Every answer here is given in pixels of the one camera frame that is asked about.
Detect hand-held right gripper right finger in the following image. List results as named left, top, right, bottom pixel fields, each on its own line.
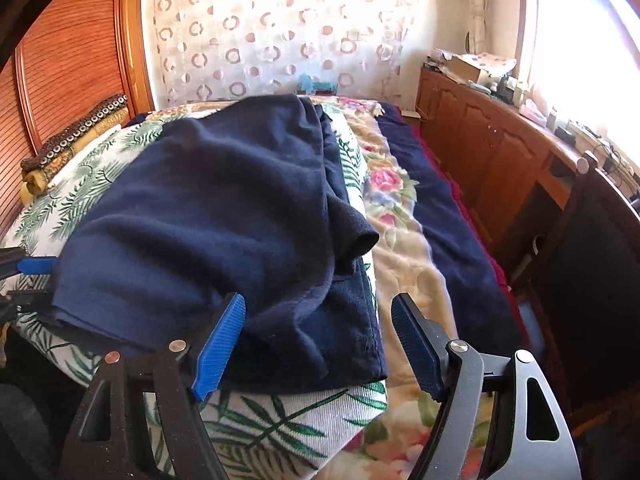
left=390, top=292, right=583, bottom=480

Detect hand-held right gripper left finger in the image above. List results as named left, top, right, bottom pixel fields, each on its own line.
left=60, top=291, right=247, bottom=480

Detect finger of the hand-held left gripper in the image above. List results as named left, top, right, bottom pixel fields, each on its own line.
left=0, top=246, right=59, bottom=281
left=0, top=289, right=56, bottom=329

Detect navy blue garment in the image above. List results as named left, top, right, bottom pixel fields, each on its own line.
left=42, top=94, right=390, bottom=395

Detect floral blanket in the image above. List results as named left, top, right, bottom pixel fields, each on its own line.
left=125, top=95, right=483, bottom=480

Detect yellow pillow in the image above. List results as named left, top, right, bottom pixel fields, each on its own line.
left=21, top=124, right=123, bottom=197

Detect green leaf-print cloth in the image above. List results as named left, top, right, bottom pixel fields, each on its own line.
left=0, top=117, right=390, bottom=480

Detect navy blue blanket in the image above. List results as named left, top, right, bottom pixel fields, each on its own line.
left=375, top=102, right=526, bottom=358

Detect circle-patterned pillow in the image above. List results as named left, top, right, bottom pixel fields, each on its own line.
left=20, top=92, right=131, bottom=173

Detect dark wooden chair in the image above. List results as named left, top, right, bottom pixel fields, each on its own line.
left=527, top=151, right=640, bottom=438

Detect wooden cabinet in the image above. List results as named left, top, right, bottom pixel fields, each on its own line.
left=415, top=66, right=640, bottom=273

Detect cardboard box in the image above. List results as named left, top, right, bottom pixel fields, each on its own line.
left=446, top=55, right=490, bottom=85

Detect floral-print paper sheet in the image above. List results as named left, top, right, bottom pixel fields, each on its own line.
left=465, top=52, right=519, bottom=75

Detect circle-print sheer curtain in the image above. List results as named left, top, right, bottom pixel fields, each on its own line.
left=142, top=0, right=427, bottom=110

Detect white window curtain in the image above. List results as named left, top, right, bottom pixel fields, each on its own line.
left=461, top=0, right=490, bottom=57

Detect window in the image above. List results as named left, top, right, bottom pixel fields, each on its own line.
left=520, top=0, right=640, bottom=143

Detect tangled cables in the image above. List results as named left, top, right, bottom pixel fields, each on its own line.
left=592, top=137, right=638, bottom=173

